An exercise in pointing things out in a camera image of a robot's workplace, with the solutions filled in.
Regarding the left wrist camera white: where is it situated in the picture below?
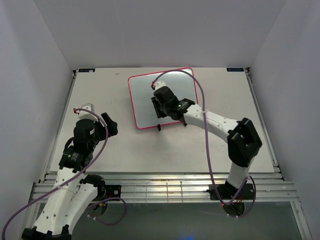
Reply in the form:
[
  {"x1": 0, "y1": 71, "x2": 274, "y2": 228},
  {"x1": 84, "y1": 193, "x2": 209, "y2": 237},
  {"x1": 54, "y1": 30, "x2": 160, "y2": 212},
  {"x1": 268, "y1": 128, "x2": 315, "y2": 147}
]
[{"x1": 73, "y1": 103, "x2": 98, "y2": 122}]

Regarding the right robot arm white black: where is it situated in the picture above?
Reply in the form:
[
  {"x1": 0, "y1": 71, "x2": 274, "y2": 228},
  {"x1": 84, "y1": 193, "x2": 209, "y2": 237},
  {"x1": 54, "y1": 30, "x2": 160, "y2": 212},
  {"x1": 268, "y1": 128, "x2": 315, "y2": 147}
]
[{"x1": 151, "y1": 83, "x2": 262, "y2": 199}]

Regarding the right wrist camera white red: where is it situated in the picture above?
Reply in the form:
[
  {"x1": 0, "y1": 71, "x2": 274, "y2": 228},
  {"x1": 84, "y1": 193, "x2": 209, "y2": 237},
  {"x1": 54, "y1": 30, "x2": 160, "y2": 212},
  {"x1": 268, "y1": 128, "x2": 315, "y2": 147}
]
[{"x1": 151, "y1": 80, "x2": 167, "y2": 91}]

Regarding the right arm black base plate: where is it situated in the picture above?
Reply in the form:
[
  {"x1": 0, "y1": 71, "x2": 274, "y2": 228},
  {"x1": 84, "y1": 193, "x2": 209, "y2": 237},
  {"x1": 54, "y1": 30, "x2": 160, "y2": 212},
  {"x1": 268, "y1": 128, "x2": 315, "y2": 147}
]
[{"x1": 206, "y1": 182, "x2": 255, "y2": 201}]

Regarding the blue corner label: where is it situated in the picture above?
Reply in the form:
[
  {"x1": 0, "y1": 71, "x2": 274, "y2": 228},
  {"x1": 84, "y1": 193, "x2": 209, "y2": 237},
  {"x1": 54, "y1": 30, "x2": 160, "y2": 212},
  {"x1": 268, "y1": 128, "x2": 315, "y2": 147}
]
[
  {"x1": 78, "y1": 68, "x2": 96, "y2": 73},
  {"x1": 226, "y1": 67, "x2": 244, "y2": 72}
]

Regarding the right blue corner label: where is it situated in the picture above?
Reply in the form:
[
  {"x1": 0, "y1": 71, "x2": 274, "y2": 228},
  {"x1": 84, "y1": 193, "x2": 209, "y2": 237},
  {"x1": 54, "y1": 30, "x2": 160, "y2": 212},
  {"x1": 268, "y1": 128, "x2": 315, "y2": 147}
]
[{"x1": 226, "y1": 67, "x2": 244, "y2": 72}]

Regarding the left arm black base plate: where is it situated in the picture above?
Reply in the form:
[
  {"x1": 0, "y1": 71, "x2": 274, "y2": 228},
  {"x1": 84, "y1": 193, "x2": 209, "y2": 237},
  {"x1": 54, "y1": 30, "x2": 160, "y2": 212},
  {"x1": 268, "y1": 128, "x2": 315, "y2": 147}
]
[{"x1": 96, "y1": 185, "x2": 122, "y2": 201}]

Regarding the pink framed whiteboard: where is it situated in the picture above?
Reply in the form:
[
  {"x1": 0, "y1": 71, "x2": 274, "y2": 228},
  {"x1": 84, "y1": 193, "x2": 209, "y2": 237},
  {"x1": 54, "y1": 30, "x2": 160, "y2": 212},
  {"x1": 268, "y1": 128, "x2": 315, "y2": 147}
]
[{"x1": 128, "y1": 67, "x2": 199, "y2": 130}]

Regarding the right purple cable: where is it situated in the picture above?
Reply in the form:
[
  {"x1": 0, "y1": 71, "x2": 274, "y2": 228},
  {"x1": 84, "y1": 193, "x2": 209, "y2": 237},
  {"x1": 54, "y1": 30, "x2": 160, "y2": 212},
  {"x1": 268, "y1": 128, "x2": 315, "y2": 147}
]
[{"x1": 151, "y1": 69, "x2": 257, "y2": 219}]

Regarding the left blue corner label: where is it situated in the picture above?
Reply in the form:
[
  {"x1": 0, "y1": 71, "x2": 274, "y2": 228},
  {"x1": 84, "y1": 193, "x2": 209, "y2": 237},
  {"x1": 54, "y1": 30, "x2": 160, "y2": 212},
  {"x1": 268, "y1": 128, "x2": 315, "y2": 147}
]
[{"x1": 78, "y1": 68, "x2": 96, "y2": 73}]

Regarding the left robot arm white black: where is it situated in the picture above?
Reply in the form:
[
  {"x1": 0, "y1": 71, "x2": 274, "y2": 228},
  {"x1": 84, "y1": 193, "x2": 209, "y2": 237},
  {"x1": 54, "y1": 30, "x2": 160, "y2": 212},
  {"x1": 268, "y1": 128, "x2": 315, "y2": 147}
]
[{"x1": 21, "y1": 108, "x2": 118, "y2": 240}]

